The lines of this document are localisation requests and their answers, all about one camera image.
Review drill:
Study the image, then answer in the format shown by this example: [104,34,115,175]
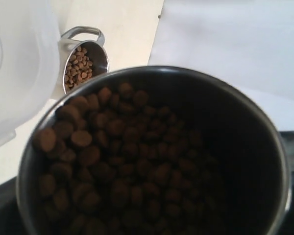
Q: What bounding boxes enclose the steel mug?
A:
[16,66,291,235]
[55,26,109,95]

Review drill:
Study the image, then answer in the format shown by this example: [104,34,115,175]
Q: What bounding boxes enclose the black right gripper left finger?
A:
[0,177,27,235]

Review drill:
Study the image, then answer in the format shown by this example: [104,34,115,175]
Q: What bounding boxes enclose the brown pellets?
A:
[33,83,227,235]
[64,46,93,92]

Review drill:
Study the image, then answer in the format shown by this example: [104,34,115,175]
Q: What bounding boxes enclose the white curtain backdrop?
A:
[148,0,294,131]

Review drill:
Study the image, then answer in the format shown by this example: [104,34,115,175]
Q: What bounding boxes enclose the clear plastic pitcher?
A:
[0,0,60,147]

